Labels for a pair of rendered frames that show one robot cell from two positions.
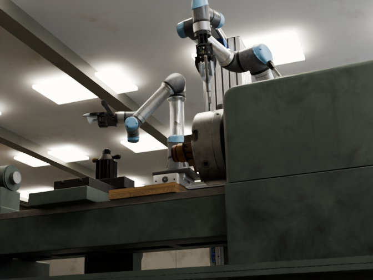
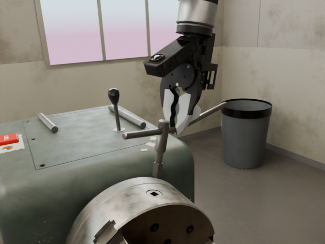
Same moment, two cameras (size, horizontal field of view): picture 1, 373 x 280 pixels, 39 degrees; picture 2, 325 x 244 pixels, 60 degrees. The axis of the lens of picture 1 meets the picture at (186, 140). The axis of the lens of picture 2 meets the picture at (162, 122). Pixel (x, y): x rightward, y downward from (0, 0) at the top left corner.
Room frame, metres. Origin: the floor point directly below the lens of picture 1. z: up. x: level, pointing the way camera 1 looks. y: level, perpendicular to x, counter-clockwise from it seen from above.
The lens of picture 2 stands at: (2.51, 0.22, 1.55)
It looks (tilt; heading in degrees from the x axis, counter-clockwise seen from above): 18 degrees down; 219
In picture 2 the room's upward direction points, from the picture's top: 2 degrees counter-clockwise
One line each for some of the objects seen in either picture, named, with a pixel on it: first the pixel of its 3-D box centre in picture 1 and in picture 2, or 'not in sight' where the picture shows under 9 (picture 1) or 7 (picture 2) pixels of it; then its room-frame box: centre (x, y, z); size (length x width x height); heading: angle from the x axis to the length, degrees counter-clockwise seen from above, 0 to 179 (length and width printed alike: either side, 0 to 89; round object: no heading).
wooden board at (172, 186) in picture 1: (160, 199); not in sight; (2.26, 0.12, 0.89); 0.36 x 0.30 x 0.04; 158
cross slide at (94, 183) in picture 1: (97, 194); not in sight; (2.40, 0.41, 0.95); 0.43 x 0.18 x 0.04; 158
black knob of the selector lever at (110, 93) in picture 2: (271, 65); (113, 97); (2.00, -0.36, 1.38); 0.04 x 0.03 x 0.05; 68
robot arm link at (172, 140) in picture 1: (177, 146); not in sight; (2.90, 0.05, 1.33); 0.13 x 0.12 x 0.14; 1
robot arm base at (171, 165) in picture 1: (177, 165); not in sight; (2.90, 0.05, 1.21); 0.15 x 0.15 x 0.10
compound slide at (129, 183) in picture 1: (110, 185); not in sight; (2.45, 0.36, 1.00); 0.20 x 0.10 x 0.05; 68
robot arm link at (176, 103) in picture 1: (177, 120); not in sight; (3.03, 0.05, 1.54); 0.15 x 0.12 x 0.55; 1
